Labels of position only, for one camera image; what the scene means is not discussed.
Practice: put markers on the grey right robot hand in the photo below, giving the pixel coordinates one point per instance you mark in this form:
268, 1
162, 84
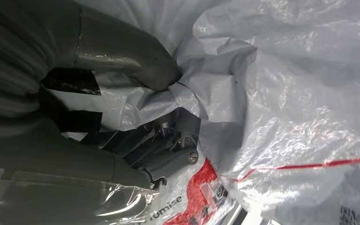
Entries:
59, 174

